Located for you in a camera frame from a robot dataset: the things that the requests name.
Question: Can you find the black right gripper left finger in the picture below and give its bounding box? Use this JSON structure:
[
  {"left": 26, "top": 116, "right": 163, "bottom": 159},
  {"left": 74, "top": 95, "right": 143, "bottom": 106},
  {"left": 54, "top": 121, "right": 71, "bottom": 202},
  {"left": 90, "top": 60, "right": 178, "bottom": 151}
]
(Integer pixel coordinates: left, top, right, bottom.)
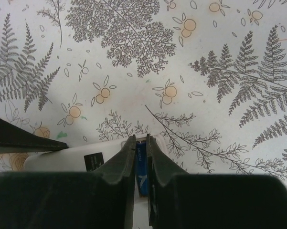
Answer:
[{"left": 0, "top": 136, "right": 136, "bottom": 229}]

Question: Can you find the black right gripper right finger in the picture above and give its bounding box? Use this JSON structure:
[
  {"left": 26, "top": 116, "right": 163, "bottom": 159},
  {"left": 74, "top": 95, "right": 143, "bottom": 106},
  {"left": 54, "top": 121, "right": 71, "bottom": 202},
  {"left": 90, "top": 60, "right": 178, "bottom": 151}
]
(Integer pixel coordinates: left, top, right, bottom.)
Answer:
[{"left": 146, "top": 135, "right": 287, "bottom": 229}]

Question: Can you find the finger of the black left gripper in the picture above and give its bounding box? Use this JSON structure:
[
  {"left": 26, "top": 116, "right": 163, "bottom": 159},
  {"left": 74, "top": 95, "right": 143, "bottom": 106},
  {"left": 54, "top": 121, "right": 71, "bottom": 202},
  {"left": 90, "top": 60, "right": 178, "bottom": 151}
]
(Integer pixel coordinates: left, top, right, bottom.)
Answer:
[{"left": 0, "top": 119, "right": 68, "bottom": 153}]

